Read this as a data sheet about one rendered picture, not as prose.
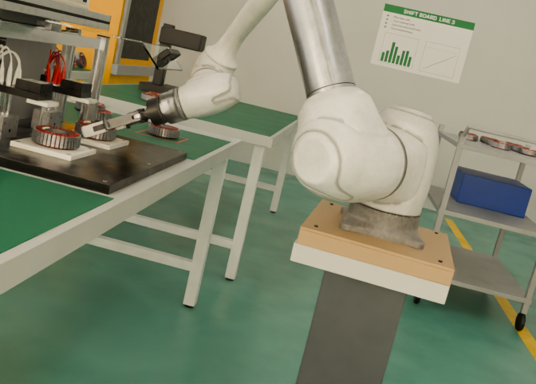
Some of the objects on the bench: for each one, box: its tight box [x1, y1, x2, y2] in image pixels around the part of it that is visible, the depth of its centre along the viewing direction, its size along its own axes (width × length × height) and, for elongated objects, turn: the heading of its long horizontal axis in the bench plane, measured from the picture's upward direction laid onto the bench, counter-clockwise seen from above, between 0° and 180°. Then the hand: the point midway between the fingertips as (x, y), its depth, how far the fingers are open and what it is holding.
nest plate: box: [10, 137, 97, 161], centre depth 158 cm, size 15×15×1 cm
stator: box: [74, 120, 117, 141], centre depth 182 cm, size 11×11×4 cm
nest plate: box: [73, 130, 129, 150], centre depth 182 cm, size 15×15×1 cm
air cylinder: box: [0, 113, 19, 139], centre depth 159 cm, size 5×8×6 cm
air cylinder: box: [30, 108, 62, 129], centre depth 183 cm, size 5×8×6 cm
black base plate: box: [0, 118, 187, 195], centre depth 171 cm, size 47×64×2 cm
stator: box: [148, 123, 180, 139], centre depth 234 cm, size 11×11×4 cm
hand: (96, 129), depth 182 cm, fingers open, 13 cm apart
